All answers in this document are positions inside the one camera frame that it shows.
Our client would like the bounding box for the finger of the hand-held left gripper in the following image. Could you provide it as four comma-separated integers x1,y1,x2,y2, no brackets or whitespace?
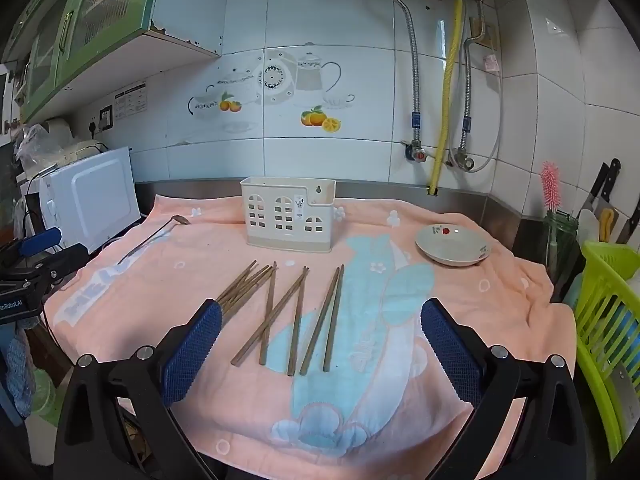
0,227,62,267
22,244,90,288

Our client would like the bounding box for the black handled kitchen knife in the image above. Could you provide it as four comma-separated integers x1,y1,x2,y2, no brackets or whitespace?
586,158,622,213

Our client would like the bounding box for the green glass jar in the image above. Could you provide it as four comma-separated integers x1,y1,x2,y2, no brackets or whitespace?
544,210,581,288

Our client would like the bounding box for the metal slotted spoon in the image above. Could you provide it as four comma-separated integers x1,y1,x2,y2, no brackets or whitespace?
116,215,192,264

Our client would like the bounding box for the white instruction sticker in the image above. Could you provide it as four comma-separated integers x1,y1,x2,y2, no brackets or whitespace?
114,82,150,120

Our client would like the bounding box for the pink bottle brush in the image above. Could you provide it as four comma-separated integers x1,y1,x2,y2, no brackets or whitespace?
540,161,563,261

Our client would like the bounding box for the cream plastic utensil holder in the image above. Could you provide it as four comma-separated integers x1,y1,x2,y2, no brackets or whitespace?
240,176,337,253

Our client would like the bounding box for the yellow gas hose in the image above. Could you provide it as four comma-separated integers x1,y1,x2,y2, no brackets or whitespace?
428,0,466,196

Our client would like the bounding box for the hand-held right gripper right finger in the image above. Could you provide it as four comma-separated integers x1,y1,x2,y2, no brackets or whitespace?
420,297,588,480

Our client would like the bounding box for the teal plastic container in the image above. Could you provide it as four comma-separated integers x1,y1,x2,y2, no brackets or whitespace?
564,272,583,311

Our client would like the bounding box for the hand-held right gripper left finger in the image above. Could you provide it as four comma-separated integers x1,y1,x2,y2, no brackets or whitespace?
52,299,223,480

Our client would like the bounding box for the pink printed towel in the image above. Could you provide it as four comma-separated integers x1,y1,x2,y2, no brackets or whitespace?
44,192,578,480

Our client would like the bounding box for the green wall cabinet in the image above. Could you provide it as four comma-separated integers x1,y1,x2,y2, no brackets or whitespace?
0,0,223,126

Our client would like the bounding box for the green plastic basket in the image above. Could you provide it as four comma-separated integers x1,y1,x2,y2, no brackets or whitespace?
574,240,640,463

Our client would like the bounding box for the clear plastic bag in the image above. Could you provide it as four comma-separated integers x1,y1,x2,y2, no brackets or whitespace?
14,122,51,171

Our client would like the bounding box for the white round appliance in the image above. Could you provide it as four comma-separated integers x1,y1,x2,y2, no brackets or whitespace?
44,116,108,167

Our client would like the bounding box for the yellowed wall plate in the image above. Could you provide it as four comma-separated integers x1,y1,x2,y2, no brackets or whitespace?
469,17,498,50

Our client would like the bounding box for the pale green container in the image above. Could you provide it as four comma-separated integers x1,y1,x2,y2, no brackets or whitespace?
27,370,57,423

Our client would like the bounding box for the floral ceramic plate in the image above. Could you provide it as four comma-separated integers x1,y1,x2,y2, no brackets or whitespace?
415,225,492,267

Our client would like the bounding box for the thin grey shower hose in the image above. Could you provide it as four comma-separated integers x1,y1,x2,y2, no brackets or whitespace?
462,55,505,173

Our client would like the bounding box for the brown wooden chopstick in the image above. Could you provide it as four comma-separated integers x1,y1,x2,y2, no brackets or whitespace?
323,264,347,373
299,267,343,378
218,264,266,311
221,268,277,322
287,270,308,378
220,266,273,317
215,259,258,306
258,261,279,366
231,267,310,367

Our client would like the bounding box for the dark kitchen knife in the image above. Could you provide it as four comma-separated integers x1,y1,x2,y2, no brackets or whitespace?
615,206,640,245

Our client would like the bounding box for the metal angle valve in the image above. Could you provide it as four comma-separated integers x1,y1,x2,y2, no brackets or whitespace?
448,146,476,172

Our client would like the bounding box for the blue checked cloth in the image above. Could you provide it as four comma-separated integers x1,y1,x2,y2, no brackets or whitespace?
6,327,35,423

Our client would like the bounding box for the braided metal water hose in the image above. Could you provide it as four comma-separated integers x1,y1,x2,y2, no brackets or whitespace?
381,0,425,146
460,0,490,153

